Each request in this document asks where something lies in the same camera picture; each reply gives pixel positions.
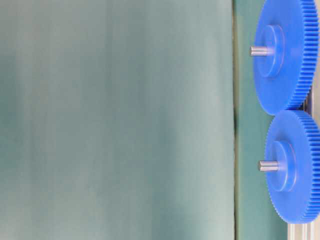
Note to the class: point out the small blue gear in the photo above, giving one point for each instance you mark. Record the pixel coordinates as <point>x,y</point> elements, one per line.
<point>293,141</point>

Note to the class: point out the steel shaft of small gear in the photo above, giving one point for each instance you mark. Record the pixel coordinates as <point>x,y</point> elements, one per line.
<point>268,166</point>

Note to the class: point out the steel shaft of large gear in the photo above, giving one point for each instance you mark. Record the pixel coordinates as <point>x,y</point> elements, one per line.
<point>261,51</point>

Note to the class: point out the large blue gear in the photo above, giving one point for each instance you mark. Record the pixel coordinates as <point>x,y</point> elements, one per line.
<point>290,31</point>

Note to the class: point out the aluminium extrusion rail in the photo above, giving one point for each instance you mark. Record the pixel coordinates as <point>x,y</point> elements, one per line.
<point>305,231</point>

